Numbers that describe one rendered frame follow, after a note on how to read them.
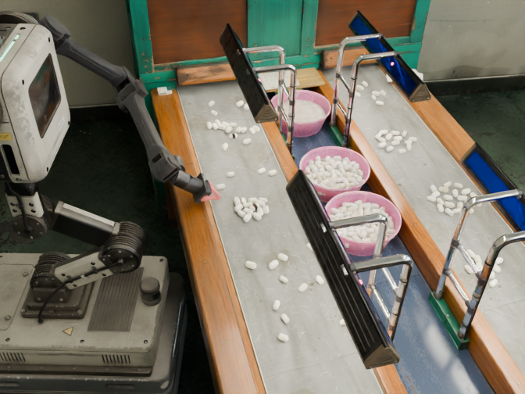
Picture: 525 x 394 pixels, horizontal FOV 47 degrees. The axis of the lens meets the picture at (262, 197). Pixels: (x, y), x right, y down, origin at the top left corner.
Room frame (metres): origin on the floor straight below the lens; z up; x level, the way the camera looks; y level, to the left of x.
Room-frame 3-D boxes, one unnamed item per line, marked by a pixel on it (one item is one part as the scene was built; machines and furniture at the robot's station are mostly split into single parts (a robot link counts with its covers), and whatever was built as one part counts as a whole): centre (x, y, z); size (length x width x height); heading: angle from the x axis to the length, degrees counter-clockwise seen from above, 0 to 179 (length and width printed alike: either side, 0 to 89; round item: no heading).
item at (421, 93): (2.13, -0.47, 1.08); 0.62 x 0.08 x 0.07; 15
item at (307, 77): (2.43, -0.10, 0.77); 0.33 x 0.15 x 0.01; 105
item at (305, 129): (2.22, -0.15, 0.72); 0.27 x 0.27 x 0.10
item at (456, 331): (1.17, -0.65, 0.90); 0.20 x 0.19 x 0.45; 15
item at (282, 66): (2.00, -0.01, 0.90); 0.20 x 0.19 x 0.45; 15
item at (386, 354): (1.05, -0.19, 1.08); 0.62 x 0.08 x 0.07; 15
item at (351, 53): (2.58, -0.41, 0.83); 0.30 x 0.06 x 0.07; 105
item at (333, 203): (1.53, -0.35, 0.72); 0.27 x 0.27 x 0.10
